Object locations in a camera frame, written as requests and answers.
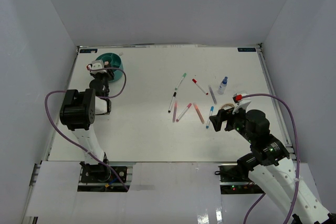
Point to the blue capped marker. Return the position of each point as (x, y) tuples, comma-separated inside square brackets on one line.
[(210, 114)]

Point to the pink capped marker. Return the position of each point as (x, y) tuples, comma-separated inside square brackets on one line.
[(183, 112)]

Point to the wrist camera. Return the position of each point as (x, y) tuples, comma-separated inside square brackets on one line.
[(96, 67), (241, 103)]

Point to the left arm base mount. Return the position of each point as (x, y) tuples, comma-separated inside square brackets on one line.
[(100, 179)]

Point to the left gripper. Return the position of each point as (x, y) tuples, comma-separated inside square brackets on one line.
[(109, 74)]

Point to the black capped marker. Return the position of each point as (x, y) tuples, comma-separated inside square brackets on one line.
[(172, 102)]

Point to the green capped marker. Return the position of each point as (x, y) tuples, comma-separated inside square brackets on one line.
[(180, 81)]

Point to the teal round organizer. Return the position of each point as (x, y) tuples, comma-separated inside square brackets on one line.
[(115, 61)]

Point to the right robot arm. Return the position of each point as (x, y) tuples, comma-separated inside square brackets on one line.
[(269, 166)]

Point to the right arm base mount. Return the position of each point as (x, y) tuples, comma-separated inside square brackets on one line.
[(233, 183)]

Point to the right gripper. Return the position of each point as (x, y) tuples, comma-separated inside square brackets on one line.
[(217, 119)]

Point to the blue spray bottle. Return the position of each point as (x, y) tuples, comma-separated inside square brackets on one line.
[(222, 86)]

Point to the masking tape roll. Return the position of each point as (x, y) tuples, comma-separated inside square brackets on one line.
[(227, 106)]

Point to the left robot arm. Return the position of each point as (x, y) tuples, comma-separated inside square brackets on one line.
[(79, 110)]

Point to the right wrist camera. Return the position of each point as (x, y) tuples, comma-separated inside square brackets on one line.
[(241, 103)]

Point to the red capped marker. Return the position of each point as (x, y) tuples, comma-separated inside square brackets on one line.
[(200, 87)]

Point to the grey clear pen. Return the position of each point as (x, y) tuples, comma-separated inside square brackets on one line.
[(212, 94)]

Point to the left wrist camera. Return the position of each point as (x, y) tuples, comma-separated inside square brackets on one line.
[(96, 67)]

